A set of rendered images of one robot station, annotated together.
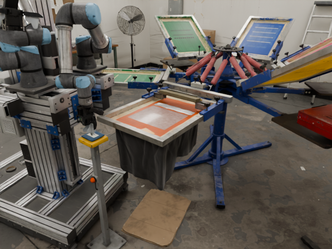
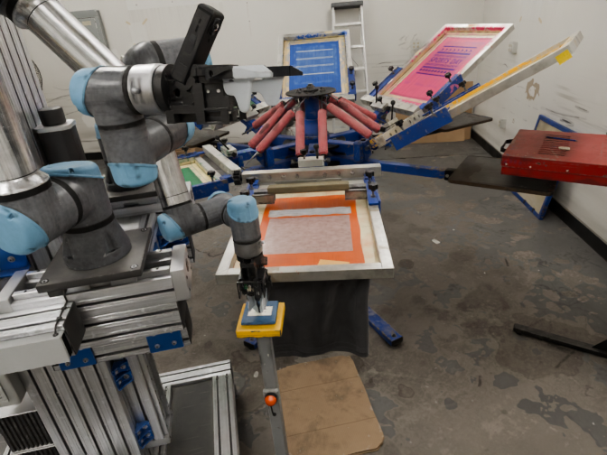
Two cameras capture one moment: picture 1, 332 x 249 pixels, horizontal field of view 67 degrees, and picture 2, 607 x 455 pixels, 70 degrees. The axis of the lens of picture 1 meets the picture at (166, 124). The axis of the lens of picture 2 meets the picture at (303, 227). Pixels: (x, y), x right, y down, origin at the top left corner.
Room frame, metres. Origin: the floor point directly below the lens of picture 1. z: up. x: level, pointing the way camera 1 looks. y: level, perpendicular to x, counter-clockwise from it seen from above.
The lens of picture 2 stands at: (0.44, 0.86, 1.75)
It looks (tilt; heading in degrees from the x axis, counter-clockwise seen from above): 27 degrees down; 328
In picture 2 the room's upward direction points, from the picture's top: 5 degrees counter-clockwise
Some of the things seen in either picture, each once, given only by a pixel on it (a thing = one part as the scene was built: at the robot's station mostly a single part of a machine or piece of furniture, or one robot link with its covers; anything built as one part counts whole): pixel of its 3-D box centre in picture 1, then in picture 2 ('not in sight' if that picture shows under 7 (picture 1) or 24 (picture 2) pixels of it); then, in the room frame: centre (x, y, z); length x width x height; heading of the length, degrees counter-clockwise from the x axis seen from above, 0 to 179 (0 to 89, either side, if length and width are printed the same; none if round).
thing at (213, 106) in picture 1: (211, 110); (371, 194); (1.79, -0.35, 0.97); 0.30 x 0.05 x 0.07; 143
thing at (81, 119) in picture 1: (86, 113); (251, 273); (1.36, 0.47, 1.12); 0.09 x 0.08 x 0.12; 144
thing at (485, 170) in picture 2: (269, 108); (418, 169); (2.00, -0.88, 0.91); 1.34 x 0.40 x 0.08; 23
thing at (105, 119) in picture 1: (163, 111); (308, 222); (1.76, 0.02, 0.97); 0.79 x 0.58 x 0.04; 143
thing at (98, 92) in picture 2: not in sight; (112, 93); (1.20, 0.72, 1.65); 0.11 x 0.08 x 0.09; 42
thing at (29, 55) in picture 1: (26, 56); (75, 190); (1.48, 0.81, 1.42); 0.13 x 0.12 x 0.14; 132
